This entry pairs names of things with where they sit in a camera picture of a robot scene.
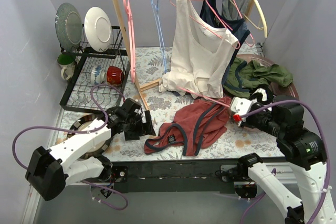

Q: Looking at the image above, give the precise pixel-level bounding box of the red tank top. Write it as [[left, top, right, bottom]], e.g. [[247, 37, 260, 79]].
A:
[[144, 97, 231, 156]]

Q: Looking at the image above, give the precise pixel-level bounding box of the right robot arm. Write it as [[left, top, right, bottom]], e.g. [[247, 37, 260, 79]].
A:
[[230, 95, 335, 223]]

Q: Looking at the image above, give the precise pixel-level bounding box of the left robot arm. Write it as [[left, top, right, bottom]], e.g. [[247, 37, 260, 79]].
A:
[[25, 98, 155, 201]]

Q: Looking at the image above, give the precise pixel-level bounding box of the white tank top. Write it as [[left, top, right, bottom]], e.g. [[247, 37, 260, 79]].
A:
[[159, 0, 238, 99]]

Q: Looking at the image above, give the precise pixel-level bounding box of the grey tank top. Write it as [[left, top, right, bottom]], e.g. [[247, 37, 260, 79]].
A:
[[222, 0, 249, 20]]

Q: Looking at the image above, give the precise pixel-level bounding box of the navy tank top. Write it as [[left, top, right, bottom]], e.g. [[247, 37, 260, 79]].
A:
[[200, 0, 250, 45]]

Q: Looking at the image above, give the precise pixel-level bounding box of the thick pink plastic hanger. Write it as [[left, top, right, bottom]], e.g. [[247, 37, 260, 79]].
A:
[[123, 0, 136, 84]]

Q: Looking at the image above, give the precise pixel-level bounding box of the pink hanger under white top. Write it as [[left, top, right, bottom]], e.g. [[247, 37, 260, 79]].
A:
[[169, 0, 242, 50]]

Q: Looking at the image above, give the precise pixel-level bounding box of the pink hanger under navy top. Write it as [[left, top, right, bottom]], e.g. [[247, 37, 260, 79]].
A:
[[200, 0, 250, 44]]

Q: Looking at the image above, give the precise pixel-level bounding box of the black and white garment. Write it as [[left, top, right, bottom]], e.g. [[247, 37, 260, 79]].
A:
[[248, 87, 274, 105]]

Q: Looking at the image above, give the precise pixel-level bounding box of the brown laundry basket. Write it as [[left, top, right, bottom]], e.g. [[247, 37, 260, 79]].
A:
[[237, 54, 299, 100]]

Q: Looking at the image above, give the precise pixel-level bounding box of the green shirt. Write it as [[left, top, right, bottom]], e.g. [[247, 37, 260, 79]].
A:
[[222, 58, 293, 98]]

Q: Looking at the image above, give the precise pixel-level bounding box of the red bowl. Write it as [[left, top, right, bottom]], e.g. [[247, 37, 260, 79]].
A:
[[107, 66, 124, 86]]

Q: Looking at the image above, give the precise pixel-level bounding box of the brown rimmed plate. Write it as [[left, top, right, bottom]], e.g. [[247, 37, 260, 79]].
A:
[[70, 114, 113, 159]]

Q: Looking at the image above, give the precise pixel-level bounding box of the black dish rack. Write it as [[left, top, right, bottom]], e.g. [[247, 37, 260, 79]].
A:
[[60, 26, 130, 114]]

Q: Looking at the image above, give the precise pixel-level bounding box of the blue white cup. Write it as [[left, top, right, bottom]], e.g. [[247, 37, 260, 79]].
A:
[[90, 65, 107, 86]]

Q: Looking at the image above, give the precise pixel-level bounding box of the green mug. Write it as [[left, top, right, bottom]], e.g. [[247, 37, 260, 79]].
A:
[[57, 54, 77, 81]]

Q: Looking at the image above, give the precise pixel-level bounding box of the white plate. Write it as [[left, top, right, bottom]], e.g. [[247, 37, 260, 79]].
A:
[[84, 7, 112, 52]]

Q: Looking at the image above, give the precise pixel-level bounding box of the green patterned plate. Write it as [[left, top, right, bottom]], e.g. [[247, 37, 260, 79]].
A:
[[55, 3, 82, 52]]

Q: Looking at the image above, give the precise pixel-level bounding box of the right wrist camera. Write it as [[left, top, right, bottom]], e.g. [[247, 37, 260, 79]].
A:
[[229, 97, 253, 127]]

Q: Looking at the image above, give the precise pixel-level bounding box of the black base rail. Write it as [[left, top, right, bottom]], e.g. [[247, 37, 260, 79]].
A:
[[112, 158, 254, 193]]

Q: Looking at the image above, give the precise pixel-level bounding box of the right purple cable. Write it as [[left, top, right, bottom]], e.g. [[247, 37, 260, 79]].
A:
[[240, 100, 331, 224]]

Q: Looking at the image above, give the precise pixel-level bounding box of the blue wire hanger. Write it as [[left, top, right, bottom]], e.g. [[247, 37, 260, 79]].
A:
[[150, 0, 167, 73]]

